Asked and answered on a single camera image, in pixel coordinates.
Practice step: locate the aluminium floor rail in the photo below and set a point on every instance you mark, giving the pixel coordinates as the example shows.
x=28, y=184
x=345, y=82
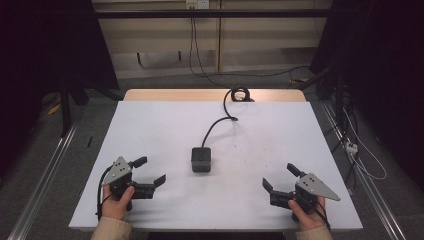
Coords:
x=370, y=186
x=43, y=186

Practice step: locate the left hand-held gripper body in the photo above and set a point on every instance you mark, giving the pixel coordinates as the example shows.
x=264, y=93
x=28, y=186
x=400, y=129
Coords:
x=117, y=170

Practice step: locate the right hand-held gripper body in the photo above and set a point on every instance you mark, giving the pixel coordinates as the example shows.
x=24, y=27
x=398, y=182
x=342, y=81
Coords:
x=313, y=186

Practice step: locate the black horizontal frame bar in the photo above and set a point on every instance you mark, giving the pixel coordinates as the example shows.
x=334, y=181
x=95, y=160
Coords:
x=213, y=13

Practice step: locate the white wall socket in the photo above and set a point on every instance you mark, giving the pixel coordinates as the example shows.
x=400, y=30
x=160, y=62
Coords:
x=197, y=3

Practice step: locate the person's left hand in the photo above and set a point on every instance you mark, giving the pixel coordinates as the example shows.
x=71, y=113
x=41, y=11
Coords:
x=115, y=205

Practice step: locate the black metal stand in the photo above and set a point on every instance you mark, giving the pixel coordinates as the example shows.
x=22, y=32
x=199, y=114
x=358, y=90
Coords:
x=65, y=110

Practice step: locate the black curtain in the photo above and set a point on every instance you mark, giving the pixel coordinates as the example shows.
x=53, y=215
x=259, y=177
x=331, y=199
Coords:
x=383, y=66
x=40, y=50

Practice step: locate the small black stick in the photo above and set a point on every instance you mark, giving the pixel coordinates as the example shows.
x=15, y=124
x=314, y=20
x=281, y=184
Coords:
x=89, y=142

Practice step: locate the person's right hand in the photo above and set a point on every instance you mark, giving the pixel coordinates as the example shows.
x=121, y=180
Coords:
x=308, y=218

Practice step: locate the small black box device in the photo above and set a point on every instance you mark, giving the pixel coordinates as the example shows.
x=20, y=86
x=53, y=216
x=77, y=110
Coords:
x=201, y=160

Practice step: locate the wooden table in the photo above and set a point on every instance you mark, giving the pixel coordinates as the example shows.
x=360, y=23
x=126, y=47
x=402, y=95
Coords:
x=173, y=95

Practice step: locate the white table cover board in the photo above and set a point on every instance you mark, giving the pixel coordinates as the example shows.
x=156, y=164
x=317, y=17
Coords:
x=233, y=193

